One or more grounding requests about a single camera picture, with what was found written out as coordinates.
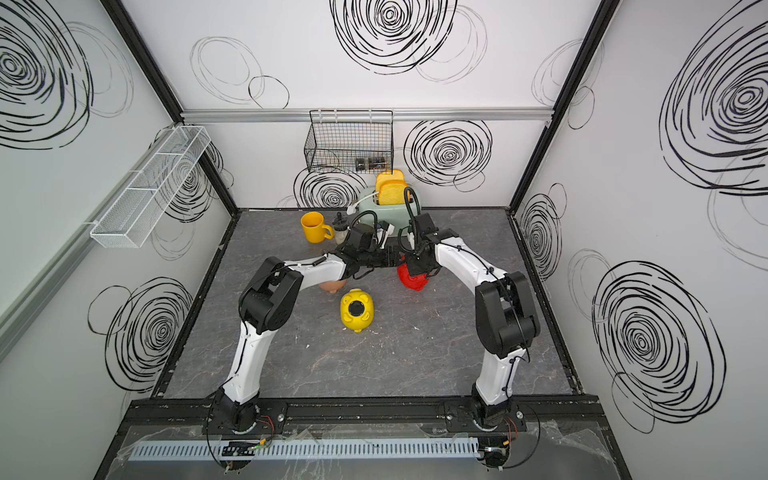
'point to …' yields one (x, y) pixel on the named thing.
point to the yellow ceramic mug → (314, 228)
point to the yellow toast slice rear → (385, 176)
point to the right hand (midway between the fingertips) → (418, 267)
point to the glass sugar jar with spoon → (341, 228)
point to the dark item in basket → (369, 163)
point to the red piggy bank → (417, 283)
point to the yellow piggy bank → (357, 324)
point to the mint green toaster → (398, 216)
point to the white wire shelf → (133, 213)
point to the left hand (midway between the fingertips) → (408, 259)
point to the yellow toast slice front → (392, 192)
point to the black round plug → (356, 308)
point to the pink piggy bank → (332, 286)
